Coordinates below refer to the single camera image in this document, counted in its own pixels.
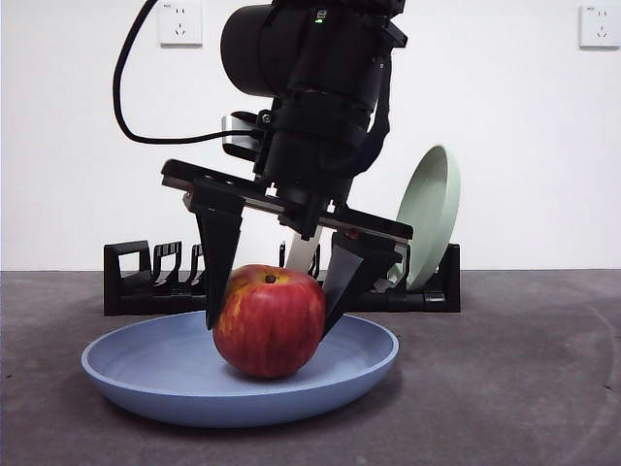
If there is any black sleeved cable bundle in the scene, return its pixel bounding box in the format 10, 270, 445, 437
356, 62, 393, 176

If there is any cream white round plate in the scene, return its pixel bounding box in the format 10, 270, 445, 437
283, 226, 325, 281

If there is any red yellow apple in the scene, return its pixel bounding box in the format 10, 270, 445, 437
212, 264, 327, 380

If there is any thin black camera cable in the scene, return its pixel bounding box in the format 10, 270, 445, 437
112, 0, 227, 146

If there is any pale green round plate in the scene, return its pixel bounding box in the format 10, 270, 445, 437
387, 144, 462, 292

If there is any white wall socket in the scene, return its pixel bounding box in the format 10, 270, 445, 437
578, 4, 621, 50
159, 0, 204, 49

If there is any black plastic plate rack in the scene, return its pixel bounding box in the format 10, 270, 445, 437
103, 240, 462, 316

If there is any blue round plate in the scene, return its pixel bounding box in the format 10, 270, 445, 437
81, 310, 401, 429

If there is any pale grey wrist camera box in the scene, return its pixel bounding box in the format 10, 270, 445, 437
221, 113, 259, 159

